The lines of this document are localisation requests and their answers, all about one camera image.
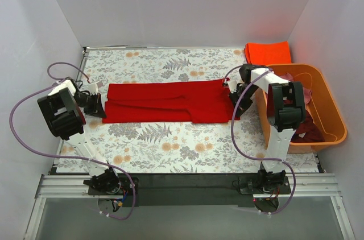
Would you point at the orange plastic basket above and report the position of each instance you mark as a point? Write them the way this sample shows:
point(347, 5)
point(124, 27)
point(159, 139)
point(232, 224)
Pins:
point(322, 107)

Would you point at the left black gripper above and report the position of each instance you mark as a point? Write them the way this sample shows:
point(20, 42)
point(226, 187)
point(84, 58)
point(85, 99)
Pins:
point(95, 104)

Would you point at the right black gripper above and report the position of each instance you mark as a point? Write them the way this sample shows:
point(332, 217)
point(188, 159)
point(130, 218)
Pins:
point(240, 100)

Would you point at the red t shirt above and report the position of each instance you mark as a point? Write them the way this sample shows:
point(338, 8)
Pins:
point(192, 101)

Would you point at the folded orange t shirt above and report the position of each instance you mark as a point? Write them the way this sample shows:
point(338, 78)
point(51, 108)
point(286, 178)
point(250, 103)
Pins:
point(267, 54)

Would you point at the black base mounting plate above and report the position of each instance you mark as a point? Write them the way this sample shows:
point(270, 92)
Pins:
point(190, 189)

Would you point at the dark maroon t shirt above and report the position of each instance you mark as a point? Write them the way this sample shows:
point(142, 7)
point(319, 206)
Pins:
point(307, 132)

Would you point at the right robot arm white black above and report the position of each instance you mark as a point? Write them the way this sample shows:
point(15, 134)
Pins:
point(285, 111)

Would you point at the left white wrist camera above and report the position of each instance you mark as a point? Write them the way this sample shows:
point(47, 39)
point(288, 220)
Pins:
point(93, 88)

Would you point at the pink t shirt in basket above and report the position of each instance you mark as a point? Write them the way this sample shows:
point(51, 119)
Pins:
point(307, 92)

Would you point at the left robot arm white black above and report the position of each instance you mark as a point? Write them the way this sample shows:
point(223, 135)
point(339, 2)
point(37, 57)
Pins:
point(64, 110)

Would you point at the aluminium frame rail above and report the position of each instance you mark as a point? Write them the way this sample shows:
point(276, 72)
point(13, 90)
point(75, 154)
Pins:
point(188, 206)

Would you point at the floral patterned table mat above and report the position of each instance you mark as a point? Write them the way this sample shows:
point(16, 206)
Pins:
point(178, 147)

